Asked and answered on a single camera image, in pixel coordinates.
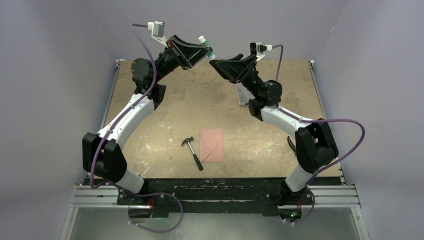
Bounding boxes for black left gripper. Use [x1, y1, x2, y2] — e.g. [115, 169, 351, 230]
[152, 35, 212, 84]

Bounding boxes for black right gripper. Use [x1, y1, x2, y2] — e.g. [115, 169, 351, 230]
[210, 54, 264, 100]

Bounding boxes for white green glue stick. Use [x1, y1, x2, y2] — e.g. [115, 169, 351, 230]
[198, 35, 216, 60]

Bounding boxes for black handled hammer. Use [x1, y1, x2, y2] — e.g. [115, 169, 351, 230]
[181, 136, 204, 171]

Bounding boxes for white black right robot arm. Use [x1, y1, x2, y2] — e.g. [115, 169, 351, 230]
[209, 54, 339, 204]

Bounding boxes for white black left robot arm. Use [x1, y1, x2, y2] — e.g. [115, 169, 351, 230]
[82, 35, 215, 205]

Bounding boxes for clear plastic screw organizer box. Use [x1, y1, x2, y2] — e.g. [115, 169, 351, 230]
[235, 83, 255, 107]

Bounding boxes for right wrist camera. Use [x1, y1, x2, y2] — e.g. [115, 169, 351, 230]
[249, 42, 273, 62]

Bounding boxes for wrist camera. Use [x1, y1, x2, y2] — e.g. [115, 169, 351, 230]
[249, 42, 273, 62]
[147, 21, 168, 47]

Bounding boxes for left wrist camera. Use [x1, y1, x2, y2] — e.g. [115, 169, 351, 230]
[147, 21, 168, 47]

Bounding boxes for black handled pliers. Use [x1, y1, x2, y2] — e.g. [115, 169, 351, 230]
[287, 136, 297, 155]

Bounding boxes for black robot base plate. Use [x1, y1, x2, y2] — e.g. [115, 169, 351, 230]
[82, 177, 342, 220]

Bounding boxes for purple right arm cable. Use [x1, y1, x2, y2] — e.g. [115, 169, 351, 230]
[269, 43, 366, 226]

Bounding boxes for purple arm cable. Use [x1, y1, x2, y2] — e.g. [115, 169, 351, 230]
[89, 23, 184, 233]
[269, 43, 366, 226]

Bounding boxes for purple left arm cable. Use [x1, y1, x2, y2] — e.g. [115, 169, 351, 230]
[89, 23, 184, 233]

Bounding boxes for aluminium frame rail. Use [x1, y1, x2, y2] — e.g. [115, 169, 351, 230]
[68, 55, 361, 227]

